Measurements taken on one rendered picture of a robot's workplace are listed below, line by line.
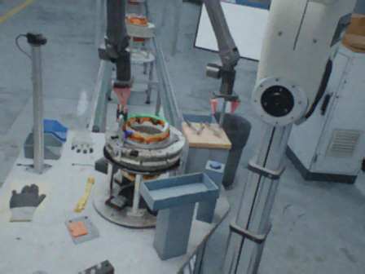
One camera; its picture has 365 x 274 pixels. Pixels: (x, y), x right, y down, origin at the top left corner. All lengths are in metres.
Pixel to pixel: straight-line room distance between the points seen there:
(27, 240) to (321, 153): 2.79
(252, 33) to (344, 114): 1.49
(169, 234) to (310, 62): 0.73
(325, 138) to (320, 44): 2.63
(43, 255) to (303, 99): 0.99
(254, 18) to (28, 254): 1.72
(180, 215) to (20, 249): 0.55
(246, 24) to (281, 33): 1.35
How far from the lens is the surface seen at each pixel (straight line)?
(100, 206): 1.64
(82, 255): 1.46
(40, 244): 1.52
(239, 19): 2.44
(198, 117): 1.92
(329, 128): 3.64
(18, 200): 1.70
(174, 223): 1.37
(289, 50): 1.09
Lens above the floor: 1.79
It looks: 25 degrees down
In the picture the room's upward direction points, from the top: 9 degrees clockwise
